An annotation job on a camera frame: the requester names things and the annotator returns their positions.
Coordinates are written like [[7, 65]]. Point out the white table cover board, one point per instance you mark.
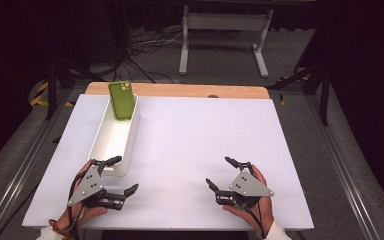
[[186, 140]]

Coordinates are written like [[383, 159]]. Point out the green phone case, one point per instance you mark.
[[122, 101]]

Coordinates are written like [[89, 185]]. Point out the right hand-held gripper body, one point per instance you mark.
[[248, 186]]

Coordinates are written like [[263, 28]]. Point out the white plastic storage bin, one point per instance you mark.
[[113, 140]]

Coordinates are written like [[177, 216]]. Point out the white metal stand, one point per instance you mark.
[[225, 21]]

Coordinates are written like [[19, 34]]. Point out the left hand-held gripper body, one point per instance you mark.
[[88, 186]]

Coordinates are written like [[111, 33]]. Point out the black tripod stand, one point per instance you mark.
[[323, 90], [51, 86]]

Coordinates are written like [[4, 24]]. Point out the person's left hand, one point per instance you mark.
[[95, 212]]

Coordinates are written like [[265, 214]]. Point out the person's right hand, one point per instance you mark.
[[267, 206]]

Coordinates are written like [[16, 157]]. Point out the yellow black floor tape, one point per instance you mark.
[[40, 95]]

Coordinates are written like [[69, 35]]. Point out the aluminium floor rail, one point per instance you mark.
[[343, 173], [16, 176]]

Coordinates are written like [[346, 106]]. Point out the wooden table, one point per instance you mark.
[[186, 90]]

